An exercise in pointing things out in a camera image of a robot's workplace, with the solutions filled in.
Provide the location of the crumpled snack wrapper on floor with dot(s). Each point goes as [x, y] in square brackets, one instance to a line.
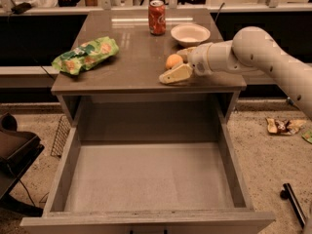
[284, 127]

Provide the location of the black bar on floor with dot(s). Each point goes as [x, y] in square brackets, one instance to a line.
[288, 194]

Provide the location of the open grey top drawer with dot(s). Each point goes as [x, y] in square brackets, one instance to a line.
[154, 188]

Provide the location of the orange fruit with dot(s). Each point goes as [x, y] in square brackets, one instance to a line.
[172, 60]

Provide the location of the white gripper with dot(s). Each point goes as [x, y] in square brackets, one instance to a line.
[199, 62]

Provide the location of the black device on ledge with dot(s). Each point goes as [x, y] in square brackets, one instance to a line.
[21, 8]

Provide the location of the red soda can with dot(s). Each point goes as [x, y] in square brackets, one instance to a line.
[156, 17]

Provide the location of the dark chair at left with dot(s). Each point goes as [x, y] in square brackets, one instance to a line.
[18, 151]

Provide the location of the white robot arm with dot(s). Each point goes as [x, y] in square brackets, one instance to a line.
[251, 49]

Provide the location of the green packet on floor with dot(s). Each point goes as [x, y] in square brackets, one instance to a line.
[308, 136]

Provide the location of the grey cabinet with top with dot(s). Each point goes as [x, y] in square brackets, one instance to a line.
[122, 99]

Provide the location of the white paper bowl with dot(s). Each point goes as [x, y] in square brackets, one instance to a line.
[190, 34]

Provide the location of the black wire basket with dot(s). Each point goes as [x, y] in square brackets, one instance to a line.
[61, 136]

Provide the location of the green chip bag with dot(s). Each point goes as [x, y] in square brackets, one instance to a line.
[86, 56]

